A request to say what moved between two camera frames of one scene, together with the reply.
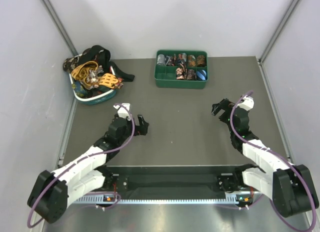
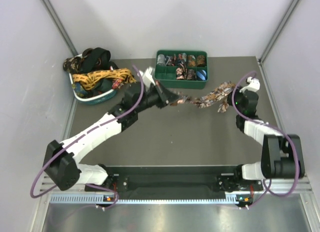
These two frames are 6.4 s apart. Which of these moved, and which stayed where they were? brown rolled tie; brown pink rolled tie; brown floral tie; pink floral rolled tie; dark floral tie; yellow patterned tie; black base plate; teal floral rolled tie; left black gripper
Moved: brown floral tie; yellow patterned tie; left black gripper
Stayed: teal floral rolled tie; brown pink rolled tie; dark floral tie; brown rolled tie; pink floral rolled tie; black base plate
